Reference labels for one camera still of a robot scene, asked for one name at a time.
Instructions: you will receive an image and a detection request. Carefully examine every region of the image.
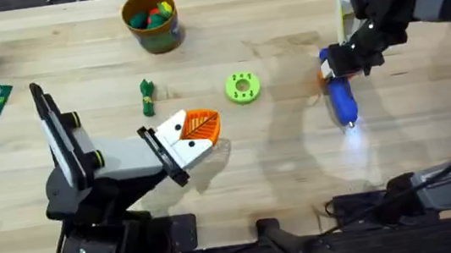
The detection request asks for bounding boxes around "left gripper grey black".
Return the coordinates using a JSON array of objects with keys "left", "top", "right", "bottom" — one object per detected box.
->
[{"left": 60, "top": 95, "right": 229, "bottom": 201}]

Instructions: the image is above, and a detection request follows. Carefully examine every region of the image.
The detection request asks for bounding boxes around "blue electric screwdriver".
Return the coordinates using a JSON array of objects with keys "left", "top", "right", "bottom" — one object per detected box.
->
[{"left": 317, "top": 43, "right": 362, "bottom": 132}]

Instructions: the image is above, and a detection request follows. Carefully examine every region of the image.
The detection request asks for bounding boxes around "green toy vegetable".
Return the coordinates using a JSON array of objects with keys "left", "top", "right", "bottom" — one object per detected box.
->
[{"left": 137, "top": 77, "right": 159, "bottom": 119}]

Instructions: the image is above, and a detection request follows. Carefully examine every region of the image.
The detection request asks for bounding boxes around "white and yellow box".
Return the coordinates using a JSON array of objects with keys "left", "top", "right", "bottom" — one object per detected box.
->
[{"left": 333, "top": 0, "right": 366, "bottom": 46}]

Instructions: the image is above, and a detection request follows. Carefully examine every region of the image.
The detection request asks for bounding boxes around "green disc with holes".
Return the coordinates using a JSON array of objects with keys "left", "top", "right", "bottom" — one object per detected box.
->
[{"left": 222, "top": 69, "right": 264, "bottom": 107}]

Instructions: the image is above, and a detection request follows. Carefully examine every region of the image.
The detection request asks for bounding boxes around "brown tub with toys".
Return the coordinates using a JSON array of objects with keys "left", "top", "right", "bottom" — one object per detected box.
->
[{"left": 119, "top": 0, "right": 185, "bottom": 58}]

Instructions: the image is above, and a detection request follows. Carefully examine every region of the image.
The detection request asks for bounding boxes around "black upright left wrist plate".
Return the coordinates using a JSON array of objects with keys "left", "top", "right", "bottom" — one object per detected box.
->
[{"left": 28, "top": 77, "right": 91, "bottom": 196}]

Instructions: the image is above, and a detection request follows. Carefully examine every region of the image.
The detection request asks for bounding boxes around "black camera post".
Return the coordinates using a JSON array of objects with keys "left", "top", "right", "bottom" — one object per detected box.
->
[{"left": 254, "top": 208, "right": 354, "bottom": 253}]

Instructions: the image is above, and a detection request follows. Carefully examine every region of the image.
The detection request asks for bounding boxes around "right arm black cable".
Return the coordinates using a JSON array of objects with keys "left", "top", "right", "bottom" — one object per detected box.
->
[{"left": 306, "top": 120, "right": 451, "bottom": 237}]

